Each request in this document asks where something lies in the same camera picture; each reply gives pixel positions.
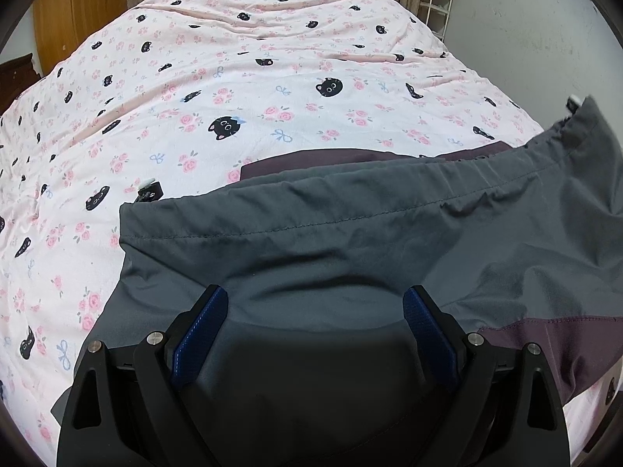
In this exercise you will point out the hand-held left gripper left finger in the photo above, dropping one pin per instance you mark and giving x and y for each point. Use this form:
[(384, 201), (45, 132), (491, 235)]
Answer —
[(199, 340)]

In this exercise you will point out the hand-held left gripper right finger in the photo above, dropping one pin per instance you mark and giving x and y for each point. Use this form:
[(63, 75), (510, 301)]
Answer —
[(430, 335)]

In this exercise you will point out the grey and purple jacket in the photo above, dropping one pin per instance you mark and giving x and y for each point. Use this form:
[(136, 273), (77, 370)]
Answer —
[(340, 233)]

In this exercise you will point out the pink floral cat-print bed sheet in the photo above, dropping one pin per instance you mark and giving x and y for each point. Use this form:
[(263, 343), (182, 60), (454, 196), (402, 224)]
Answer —
[(219, 68)]

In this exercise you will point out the dark wooden furniture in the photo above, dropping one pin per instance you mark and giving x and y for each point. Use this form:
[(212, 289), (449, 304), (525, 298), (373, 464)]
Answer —
[(14, 82)]

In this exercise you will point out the wooden wardrobe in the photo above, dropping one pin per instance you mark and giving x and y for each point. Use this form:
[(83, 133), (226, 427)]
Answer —
[(78, 14)]

